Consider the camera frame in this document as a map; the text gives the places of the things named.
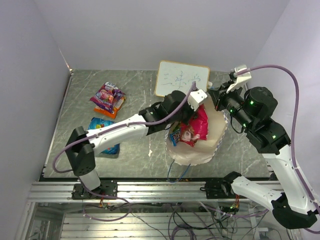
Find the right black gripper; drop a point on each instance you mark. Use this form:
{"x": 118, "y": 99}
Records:
{"x": 219, "y": 97}

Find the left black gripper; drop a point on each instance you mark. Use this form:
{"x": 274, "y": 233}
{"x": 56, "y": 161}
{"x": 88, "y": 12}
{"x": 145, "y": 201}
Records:
{"x": 192, "y": 113}

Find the red snack packet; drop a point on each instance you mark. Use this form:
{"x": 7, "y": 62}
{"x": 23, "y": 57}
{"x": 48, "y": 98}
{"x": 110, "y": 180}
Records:
{"x": 196, "y": 129}

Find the blue checkered paper bag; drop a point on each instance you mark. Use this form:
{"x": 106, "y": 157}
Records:
{"x": 204, "y": 150}

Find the orange snack packet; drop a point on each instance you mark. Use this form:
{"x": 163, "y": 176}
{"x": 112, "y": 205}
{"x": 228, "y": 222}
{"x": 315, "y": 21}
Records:
{"x": 115, "y": 110}

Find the purple snack packet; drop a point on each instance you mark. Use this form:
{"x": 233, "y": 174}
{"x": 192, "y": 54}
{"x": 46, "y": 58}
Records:
{"x": 107, "y": 96}

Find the blue candy packet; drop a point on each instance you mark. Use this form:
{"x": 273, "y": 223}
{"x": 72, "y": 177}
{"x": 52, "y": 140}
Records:
{"x": 97, "y": 123}

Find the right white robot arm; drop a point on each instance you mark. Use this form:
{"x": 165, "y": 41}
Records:
{"x": 292, "y": 207}

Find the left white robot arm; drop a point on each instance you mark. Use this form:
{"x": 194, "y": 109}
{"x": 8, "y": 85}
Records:
{"x": 84, "y": 146}

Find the brown m&m packet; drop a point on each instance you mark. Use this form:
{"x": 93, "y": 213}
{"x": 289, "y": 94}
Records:
{"x": 175, "y": 137}

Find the small whiteboard on stand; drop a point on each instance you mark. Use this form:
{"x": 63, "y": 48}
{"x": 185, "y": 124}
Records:
{"x": 179, "y": 76}

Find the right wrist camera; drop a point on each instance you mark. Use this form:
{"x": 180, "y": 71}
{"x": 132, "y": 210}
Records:
{"x": 238, "y": 76}

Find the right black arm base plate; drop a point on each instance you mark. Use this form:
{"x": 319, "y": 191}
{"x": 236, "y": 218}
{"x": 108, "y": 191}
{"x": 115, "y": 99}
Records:
{"x": 218, "y": 190}

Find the aluminium mounting rail frame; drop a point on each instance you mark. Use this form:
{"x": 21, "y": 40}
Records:
{"x": 145, "y": 210}

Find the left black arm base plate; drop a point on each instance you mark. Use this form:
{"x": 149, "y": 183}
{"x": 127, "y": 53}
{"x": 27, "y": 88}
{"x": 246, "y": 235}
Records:
{"x": 107, "y": 187}

